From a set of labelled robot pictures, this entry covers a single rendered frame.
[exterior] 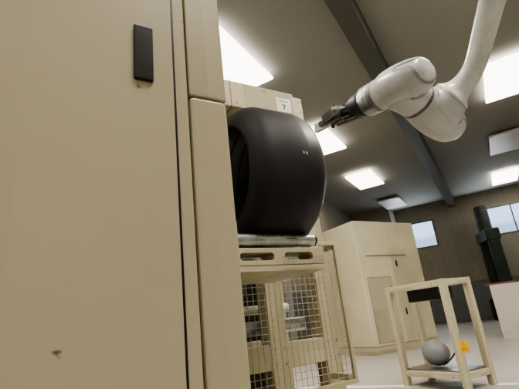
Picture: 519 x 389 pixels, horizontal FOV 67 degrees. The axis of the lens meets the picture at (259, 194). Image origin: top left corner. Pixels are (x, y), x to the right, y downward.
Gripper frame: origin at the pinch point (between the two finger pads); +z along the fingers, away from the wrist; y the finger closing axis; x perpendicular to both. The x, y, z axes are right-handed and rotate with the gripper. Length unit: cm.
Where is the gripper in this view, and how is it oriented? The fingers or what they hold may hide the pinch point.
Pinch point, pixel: (322, 125)
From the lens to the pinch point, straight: 134.6
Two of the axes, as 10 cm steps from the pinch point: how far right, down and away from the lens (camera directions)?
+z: -4.9, 1.8, 8.6
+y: -8.7, -0.7, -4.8
